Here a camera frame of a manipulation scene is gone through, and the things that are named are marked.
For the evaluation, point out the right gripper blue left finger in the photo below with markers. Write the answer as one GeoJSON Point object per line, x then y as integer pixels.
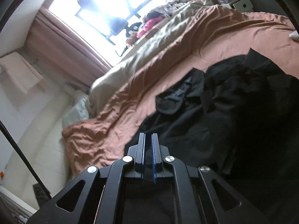
{"type": "Point", "coordinates": [139, 158]}

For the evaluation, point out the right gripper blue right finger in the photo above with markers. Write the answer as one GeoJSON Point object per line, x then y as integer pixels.
{"type": "Point", "coordinates": [156, 156]}

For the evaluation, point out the black button-up shirt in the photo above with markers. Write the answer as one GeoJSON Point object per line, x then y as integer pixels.
{"type": "Point", "coordinates": [240, 117]}

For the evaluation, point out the salmon pink duvet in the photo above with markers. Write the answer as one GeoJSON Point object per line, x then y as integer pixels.
{"type": "Point", "coordinates": [118, 105]}

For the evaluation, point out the light green pillow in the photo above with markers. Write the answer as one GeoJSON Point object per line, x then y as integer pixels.
{"type": "Point", "coordinates": [77, 113]}

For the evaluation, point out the beige blanket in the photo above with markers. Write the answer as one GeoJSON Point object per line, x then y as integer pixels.
{"type": "Point", "coordinates": [148, 46]}

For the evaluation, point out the cream padded headboard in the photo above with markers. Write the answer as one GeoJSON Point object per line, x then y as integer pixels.
{"type": "Point", "coordinates": [43, 146]}

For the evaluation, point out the pink left curtain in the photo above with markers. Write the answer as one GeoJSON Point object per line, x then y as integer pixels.
{"type": "Point", "coordinates": [62, 50]}

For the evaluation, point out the hanging beige cloth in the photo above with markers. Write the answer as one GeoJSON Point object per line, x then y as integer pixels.
{"type": "Point", "coordinates": [21, 73]}

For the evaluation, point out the white nightstand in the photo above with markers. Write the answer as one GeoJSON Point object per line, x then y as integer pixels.
{"type": "Point", "coordinates": [240, 5]}

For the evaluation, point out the cream folded blanket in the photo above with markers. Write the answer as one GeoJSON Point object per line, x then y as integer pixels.
{"type": "Point", "coordinates": [294, 35]}

